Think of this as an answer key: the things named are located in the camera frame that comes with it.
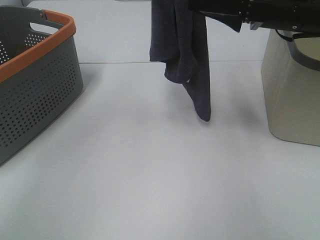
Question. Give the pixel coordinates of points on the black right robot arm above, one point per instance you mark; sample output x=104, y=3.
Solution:
x=302, y=16

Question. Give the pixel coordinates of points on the grey perforated basket orange rim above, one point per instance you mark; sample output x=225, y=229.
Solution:
x=40, y=74

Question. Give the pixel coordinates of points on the dark blue towel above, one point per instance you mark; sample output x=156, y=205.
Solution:
x=179, y=40

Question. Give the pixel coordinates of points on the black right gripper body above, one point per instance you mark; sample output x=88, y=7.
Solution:
x=231, y=13

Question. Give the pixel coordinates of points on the beige bin grey rim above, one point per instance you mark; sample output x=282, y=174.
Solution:
x=290, y=74

